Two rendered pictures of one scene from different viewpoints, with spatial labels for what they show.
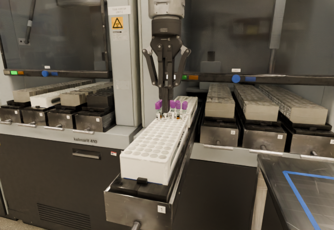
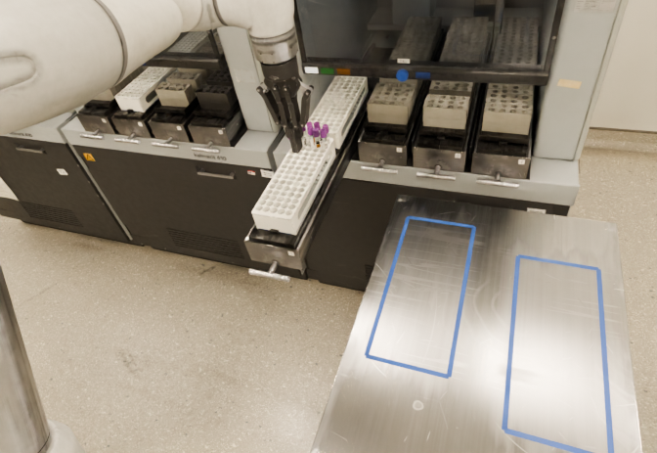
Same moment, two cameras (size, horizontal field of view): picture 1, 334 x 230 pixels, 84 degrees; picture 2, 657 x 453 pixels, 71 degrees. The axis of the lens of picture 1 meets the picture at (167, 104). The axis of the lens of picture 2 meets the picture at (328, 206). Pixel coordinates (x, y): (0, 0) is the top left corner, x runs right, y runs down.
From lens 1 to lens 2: 0.66 m
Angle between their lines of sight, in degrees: 31
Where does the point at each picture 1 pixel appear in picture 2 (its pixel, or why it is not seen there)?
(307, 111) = (504, 115)
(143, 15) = not seen: outside the picture
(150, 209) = (283, 252)
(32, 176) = (151, 198)
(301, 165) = (432, 207)
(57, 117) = (164, 128)
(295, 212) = (386, 255)
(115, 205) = (255, 250)
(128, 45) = not seen: hidden behind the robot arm
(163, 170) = (289, 224)
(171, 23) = (282, 70)
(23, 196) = (146, 221)
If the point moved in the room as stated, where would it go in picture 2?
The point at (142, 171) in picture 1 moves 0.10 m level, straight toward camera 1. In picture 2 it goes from (273, 224) to (272, 259)
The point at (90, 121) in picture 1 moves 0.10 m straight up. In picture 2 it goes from (211, 134) to (200, 107)
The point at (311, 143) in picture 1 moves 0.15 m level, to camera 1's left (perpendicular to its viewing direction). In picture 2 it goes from (496, 163) to (435, 166)
